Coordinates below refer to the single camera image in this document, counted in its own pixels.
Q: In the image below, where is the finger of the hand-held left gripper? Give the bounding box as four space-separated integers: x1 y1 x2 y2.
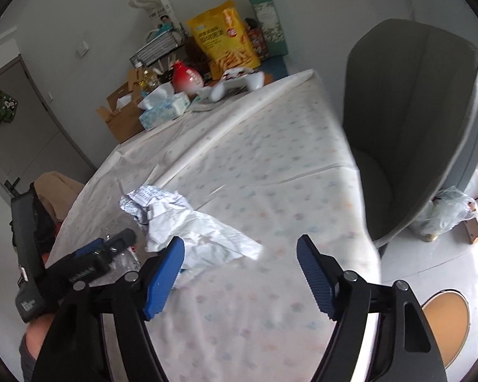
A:
44 238 112 299
104 229 138 263

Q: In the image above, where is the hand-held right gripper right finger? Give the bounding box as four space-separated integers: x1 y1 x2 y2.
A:
296 234 449 382

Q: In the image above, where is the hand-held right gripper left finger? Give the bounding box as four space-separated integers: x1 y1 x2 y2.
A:
32 237 186 382

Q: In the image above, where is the clear plastic wrapper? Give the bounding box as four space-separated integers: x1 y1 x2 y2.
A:
101 215 144 275

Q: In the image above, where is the silver foil wrapper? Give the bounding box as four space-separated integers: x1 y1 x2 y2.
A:
119 185 192 227

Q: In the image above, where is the large white paper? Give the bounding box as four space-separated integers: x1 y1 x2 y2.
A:
145 199 264 283

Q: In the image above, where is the black cloth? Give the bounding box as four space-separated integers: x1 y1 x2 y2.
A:
32 195 58 255

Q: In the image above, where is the tan jacket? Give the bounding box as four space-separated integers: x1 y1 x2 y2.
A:
34 171 86 223

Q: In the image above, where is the open brown cardboard box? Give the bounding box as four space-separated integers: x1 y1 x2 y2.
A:
96 69 148 144

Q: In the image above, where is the white dotted tablecloth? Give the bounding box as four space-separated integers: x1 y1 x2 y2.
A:
44 69 383 382

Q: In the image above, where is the grey door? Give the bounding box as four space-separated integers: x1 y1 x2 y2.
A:
0 53 98 197

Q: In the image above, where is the blue and white tissue box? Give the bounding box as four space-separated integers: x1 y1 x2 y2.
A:
137 83 192 131

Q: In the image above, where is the round tan stool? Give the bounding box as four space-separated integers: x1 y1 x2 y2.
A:
420 290 471 371

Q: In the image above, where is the clear plastic bag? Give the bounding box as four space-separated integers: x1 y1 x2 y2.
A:
408 186 478 241

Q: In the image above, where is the yellow oil bottle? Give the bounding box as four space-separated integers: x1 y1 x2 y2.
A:
141 67 162 92

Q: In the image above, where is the red round bottle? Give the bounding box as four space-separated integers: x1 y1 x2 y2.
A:
171 60 206 93

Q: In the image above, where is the grey shell chair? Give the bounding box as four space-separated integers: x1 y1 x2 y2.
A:
343 18 478 249

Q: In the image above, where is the white game controller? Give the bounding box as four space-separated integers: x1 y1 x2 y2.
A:
197 69 265 102

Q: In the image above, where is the yellow snack bag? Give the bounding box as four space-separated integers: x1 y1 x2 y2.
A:
185 0 261 80

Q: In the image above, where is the tall white carton box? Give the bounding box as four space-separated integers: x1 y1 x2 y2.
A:
129 0 180 36

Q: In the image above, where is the red snack package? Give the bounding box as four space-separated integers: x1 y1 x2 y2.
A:
243 18 269 58

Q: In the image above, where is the tall green box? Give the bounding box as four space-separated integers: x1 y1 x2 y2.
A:
245 0 289 58

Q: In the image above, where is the black wire basket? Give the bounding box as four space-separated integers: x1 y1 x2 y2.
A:
129 32 184 68

